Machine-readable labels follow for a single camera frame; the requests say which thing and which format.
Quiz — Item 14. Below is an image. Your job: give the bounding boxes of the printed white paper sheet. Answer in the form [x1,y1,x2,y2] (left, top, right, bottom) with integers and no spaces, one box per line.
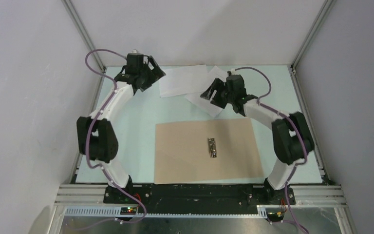
[185,66,227,117]

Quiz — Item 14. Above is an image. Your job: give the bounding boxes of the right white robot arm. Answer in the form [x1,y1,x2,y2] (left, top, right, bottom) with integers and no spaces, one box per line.
[200,75,315,204]

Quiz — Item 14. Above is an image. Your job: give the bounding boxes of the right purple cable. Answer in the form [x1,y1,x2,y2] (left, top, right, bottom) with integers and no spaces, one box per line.
[229,67,310,233]

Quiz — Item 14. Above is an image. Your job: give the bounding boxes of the purple cable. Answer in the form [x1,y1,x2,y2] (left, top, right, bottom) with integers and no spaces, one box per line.
[229,67,310,233]
[74,49,148,232]

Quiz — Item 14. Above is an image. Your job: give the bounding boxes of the aluminium frame rail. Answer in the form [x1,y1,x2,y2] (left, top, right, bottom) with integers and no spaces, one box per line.
[55,184,107,206]

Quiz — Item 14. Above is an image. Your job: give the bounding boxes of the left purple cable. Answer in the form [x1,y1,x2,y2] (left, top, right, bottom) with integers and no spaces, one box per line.
[74,49,148,232]

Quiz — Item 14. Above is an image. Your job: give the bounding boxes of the metal folder clip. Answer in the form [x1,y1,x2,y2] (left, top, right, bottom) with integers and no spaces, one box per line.
[207,138,217,158]

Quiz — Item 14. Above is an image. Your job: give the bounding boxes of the left circuit board with LEDs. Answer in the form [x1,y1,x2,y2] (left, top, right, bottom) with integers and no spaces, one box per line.
[120,207,138,215]

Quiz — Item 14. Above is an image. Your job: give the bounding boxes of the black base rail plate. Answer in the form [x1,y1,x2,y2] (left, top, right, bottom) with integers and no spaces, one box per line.
[103,183,296,215]

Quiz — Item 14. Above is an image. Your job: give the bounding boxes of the brown cardboard folder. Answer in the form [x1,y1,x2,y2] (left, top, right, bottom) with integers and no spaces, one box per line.
[154,118,264,184]

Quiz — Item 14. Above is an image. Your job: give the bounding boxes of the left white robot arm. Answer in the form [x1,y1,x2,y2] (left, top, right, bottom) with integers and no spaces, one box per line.
[76,51,166,203]

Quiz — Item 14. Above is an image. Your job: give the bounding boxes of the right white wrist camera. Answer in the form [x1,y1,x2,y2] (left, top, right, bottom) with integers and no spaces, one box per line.
[226,71,242,80]

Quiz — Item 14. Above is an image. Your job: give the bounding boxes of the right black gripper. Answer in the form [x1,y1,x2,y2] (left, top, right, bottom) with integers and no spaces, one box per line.
[201,78,235,109]

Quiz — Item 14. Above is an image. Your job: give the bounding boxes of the right circuit board with wires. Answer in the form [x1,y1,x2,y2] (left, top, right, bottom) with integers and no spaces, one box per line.
[266,209,285,223]

